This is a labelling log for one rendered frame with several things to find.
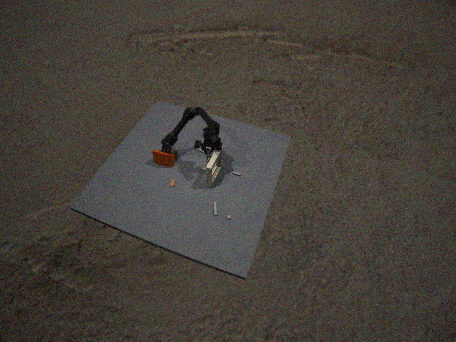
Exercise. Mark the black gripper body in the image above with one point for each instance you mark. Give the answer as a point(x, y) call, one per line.
point(206, 143)

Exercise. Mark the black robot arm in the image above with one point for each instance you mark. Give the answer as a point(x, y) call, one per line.
point(188, 115)

